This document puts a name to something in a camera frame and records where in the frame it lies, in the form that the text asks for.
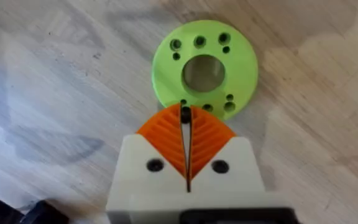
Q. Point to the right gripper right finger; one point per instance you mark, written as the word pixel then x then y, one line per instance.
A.
pixel 222 155

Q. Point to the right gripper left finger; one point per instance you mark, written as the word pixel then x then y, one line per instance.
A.
pixel 154 155

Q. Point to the green disc with holes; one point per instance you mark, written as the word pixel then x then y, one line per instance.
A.
pixel 238 71

